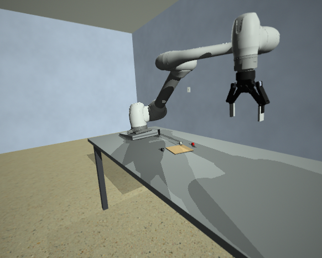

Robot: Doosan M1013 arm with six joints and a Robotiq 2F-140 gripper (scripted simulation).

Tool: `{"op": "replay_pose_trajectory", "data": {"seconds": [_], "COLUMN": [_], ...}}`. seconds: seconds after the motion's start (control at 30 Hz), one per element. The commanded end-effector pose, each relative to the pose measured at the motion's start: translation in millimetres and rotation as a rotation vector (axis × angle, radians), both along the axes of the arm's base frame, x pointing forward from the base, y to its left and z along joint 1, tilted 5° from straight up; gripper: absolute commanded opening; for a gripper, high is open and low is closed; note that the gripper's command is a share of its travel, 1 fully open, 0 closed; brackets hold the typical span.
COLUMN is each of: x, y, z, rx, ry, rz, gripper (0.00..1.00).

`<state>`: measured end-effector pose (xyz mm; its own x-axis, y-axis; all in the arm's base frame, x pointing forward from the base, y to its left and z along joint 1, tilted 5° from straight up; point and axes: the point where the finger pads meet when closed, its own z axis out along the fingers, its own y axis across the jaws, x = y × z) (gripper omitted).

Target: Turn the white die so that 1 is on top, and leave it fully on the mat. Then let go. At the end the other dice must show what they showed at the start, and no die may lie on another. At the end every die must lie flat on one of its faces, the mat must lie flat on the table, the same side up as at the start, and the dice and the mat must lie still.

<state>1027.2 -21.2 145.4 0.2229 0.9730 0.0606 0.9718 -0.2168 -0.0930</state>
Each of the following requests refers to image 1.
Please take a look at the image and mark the tan square mat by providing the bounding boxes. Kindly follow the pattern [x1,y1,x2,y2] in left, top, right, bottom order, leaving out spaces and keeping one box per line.
[166,145,193,154]

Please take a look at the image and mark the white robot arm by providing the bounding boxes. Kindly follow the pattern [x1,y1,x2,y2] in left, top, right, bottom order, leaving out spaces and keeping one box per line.
[127,12,280,134]

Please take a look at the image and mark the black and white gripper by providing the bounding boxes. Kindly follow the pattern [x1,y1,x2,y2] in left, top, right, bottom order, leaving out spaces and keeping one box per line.
[226,70,270,122]

